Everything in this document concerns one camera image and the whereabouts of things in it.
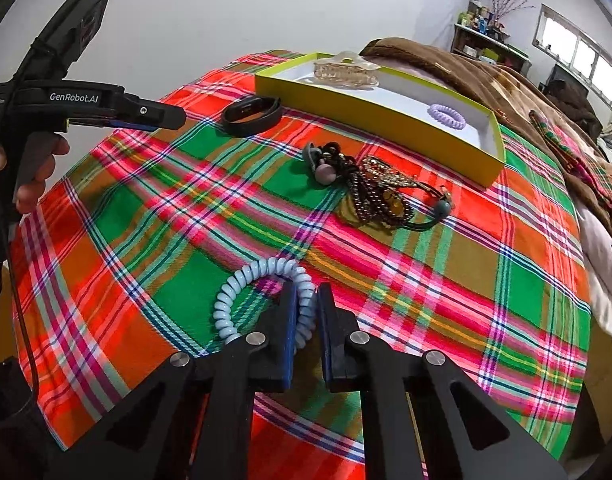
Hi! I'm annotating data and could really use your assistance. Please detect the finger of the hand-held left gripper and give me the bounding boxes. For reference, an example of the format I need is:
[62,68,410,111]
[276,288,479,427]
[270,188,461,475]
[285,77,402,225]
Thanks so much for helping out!
[108,92,188,132]

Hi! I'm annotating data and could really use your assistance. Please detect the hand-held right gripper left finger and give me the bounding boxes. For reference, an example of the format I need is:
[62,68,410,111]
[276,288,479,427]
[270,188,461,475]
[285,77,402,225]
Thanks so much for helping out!
[46,280,299,480]

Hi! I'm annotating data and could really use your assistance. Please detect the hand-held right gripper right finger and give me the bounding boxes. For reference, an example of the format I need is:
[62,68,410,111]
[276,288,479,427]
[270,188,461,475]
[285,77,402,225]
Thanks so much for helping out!
[317,282,569,480]

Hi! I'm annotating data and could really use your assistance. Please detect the black wristband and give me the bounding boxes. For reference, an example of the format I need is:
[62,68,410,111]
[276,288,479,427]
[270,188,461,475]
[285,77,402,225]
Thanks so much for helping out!
[221,95,283,137]

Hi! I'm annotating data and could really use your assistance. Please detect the blue spiral hair tie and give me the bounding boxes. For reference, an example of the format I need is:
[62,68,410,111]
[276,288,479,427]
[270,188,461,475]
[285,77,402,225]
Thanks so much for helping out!
[212,257,318,356]

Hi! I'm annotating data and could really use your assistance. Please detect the brown beaded bracelet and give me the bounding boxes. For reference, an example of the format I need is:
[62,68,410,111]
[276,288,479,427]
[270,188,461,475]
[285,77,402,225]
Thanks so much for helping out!
[336,165,418,231]

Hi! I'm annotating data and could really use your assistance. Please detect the black hair tie teal bead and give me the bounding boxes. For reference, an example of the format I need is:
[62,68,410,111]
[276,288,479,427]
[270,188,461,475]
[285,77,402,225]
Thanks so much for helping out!
[396,180,457,233]

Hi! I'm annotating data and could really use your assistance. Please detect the gold chain ornament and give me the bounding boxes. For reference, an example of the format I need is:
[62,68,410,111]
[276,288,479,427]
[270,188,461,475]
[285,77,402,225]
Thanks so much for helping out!
[361,156,420,192]

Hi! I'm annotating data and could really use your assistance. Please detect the white tray green rim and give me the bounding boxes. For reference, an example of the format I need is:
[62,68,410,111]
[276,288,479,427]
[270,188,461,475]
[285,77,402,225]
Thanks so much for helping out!
[254,51,507,191]

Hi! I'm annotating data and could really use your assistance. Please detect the person's left hand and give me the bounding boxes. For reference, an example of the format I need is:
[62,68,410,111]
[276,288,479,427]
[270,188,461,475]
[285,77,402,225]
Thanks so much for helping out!
[0,134,71,215]

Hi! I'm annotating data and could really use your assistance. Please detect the brown blanket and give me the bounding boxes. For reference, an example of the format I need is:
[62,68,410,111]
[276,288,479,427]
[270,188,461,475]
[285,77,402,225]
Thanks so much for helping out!
[358,37,612,256]

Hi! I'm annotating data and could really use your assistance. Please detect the folded plaid cloth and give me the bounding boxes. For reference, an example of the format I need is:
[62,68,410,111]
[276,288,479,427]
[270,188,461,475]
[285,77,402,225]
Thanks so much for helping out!
[528,110,612,209]

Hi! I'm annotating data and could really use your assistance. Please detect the wooden shelf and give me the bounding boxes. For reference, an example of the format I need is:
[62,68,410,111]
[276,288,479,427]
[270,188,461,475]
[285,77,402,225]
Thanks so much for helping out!
[451,22,532,77]

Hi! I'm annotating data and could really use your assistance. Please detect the bottles on shelf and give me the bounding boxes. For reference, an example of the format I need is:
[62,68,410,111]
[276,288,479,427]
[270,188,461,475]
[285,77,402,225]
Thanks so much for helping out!
[458,0,512,36]

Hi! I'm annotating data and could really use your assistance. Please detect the brown coat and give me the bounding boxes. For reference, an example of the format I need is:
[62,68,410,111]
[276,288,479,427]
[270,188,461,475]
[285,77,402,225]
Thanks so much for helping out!
[542,65,603,127]

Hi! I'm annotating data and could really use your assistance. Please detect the dried branches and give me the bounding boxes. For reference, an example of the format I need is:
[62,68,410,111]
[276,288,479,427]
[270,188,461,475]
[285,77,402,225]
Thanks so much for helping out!
[486,0,535,26]

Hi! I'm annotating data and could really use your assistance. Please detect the window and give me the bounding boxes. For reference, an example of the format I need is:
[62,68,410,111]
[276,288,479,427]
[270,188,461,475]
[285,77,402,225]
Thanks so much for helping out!
[533,4,612,107]

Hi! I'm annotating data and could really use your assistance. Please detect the bag of gold hair ties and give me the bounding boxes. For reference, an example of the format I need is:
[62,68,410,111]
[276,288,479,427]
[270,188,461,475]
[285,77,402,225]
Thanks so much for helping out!
[311,50,382,91]

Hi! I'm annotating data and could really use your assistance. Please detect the purple spiral hair tie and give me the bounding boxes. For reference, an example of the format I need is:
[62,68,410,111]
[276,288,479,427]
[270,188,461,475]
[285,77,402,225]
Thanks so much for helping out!
[427,103,468,131]

